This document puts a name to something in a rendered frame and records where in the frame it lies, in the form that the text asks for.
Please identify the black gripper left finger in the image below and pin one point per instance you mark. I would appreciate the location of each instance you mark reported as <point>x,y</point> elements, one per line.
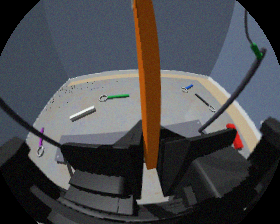
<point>125,157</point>

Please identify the white flat bar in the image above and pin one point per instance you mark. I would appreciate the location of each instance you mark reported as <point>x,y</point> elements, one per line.
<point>85,112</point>

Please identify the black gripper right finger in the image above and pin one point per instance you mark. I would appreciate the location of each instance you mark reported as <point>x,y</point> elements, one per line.
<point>176,152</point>

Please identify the orange handle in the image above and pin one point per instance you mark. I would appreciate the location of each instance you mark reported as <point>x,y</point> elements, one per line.
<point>150,71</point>

